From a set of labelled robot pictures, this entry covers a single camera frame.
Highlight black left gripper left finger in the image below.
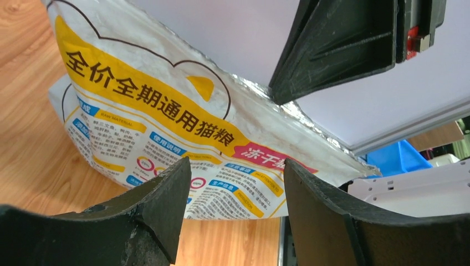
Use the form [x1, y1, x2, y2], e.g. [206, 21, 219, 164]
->
[1, 158, 191, 265]

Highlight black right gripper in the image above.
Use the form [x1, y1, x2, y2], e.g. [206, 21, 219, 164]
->
[268, 0, 447, 105]

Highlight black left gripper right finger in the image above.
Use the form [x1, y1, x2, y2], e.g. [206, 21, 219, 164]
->
[284, 159, 469, 265]

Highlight cat food bag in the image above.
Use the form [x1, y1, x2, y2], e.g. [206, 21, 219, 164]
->
[44, 1, 379, 220]

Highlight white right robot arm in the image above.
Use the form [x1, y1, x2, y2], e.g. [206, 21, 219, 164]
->
[270, 1, 469, 217]

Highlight blue storage bin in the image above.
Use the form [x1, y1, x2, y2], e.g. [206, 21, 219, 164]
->
[366, 140, 433, 177]

